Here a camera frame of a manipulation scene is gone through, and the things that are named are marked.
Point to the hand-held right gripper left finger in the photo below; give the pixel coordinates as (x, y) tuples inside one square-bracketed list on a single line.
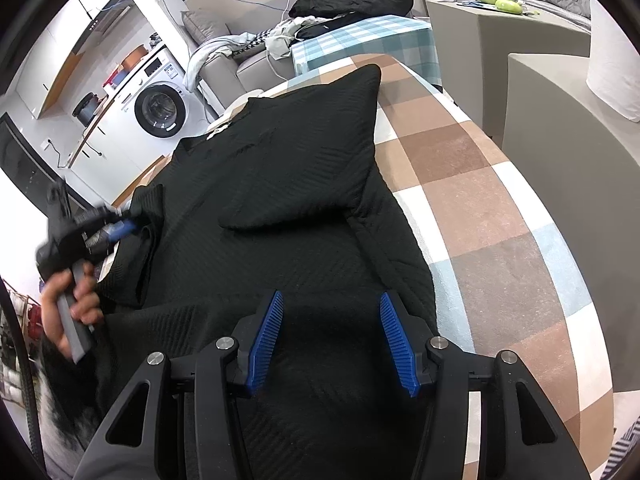
[(265, 345)]

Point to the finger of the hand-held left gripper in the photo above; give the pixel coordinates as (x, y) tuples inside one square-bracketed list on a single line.
[(125, 227)]

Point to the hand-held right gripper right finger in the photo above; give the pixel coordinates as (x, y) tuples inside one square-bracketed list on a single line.
[(397, 345)]

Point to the black knit sweater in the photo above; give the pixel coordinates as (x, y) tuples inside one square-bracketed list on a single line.
[(300, 200)]

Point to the person's left forearm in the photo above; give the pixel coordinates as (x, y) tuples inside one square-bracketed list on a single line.
[(70, 395)]

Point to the person's left hand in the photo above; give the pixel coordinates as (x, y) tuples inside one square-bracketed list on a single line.
[(87, 305)]

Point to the white base cabinet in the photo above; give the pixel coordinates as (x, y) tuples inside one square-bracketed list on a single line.
[(110, 145)]

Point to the black glass door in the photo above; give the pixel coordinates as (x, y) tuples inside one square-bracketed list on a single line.
[(25, 160)]

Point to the black cooking pot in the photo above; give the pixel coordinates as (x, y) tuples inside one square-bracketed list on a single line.
[(86, 109)]

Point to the white washing machine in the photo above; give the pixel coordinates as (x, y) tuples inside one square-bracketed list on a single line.
[(160, 105)]

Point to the orange pan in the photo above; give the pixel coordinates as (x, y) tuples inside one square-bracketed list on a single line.
[(134, 57)]

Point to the plaid blanket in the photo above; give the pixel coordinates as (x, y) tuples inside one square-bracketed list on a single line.
[(475, 185)]

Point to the grey throw blanket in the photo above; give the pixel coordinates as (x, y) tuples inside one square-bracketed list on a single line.
[(215, 52)]

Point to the grey sofa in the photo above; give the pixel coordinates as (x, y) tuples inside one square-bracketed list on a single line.
[(250, 70)]

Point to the grey box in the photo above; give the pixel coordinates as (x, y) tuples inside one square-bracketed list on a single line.
[(560, 160)]

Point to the white crumpled garment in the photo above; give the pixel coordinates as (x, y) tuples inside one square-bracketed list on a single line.
[(285, 35)]

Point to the teal checked cloth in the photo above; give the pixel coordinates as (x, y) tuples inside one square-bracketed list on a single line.
[(370, 40)]

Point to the grey side table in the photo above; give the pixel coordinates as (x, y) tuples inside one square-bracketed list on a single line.
[(500, 50)]

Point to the white wall cabinet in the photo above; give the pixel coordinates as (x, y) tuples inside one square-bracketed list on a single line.
[(55, 60)]

